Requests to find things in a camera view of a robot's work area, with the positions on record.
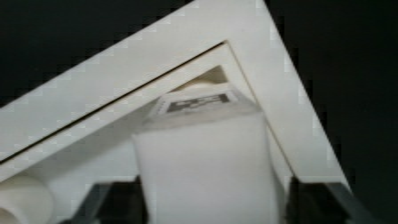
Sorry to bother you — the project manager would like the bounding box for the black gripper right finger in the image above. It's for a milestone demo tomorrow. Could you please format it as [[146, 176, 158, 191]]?
[[284, 177, 380, 224]]

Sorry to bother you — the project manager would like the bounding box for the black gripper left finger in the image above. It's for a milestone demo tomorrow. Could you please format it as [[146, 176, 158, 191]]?
[[59, 177, 149, 224]]

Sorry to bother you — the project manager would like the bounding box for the white table leg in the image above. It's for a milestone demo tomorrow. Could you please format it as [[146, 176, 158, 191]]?
[[133, 83, 279, 224]]

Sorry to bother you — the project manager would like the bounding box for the white square tabletop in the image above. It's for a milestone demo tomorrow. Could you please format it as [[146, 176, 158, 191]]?
[[0, 0, 350, 224]]

